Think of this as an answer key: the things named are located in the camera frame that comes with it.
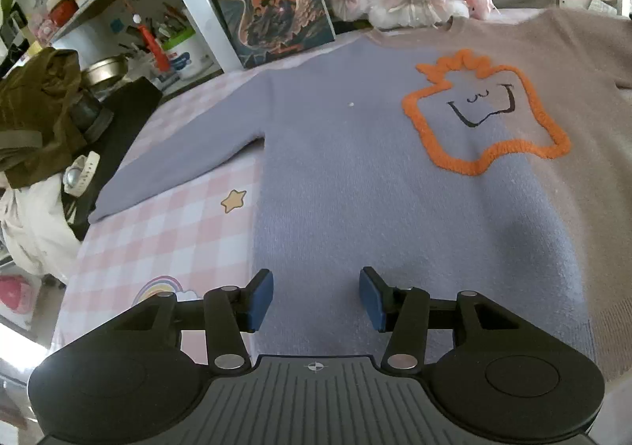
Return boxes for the metal bowl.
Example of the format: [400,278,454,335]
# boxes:
[81,56,130,89]

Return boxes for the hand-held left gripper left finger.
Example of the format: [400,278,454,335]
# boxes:
[111,268,275,373]

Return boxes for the blue and beige sweater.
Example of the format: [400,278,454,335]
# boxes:
[88,9,632,384]

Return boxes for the white paint bucket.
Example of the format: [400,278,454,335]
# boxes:
[160,27,213,80]

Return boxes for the black flat board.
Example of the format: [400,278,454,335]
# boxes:
[66,77,164,241]

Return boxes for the pink round item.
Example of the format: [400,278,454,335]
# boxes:
[0,275,38,315]

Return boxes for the dragon cover book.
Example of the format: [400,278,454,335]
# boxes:
[199,0,337,69]

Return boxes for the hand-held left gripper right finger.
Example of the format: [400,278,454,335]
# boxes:
[359,266,524,373]

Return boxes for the white cloth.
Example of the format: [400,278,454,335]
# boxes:
[0,173,82,285]

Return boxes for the pink checkered cartoon desk mat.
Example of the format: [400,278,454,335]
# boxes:
[52,27,376,367]

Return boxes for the dark round bottle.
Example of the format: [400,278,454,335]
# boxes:
[69,94,114,140]

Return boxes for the white wristwatch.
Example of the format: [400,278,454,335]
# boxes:
[63,152,101,194]

